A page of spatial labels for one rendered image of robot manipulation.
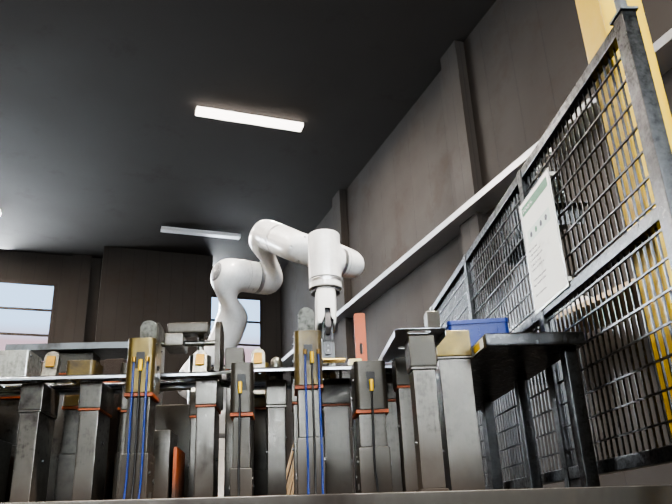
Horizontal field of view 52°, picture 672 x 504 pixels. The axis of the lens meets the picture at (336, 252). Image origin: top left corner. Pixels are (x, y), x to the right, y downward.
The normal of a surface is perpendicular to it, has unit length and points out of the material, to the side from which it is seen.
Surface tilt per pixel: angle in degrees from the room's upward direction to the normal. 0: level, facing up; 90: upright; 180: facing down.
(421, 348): 90
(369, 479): 90
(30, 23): 180
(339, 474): 90
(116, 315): 90
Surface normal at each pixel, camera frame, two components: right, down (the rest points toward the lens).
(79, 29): 0.04, 0.93
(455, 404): 0.07, -0.37
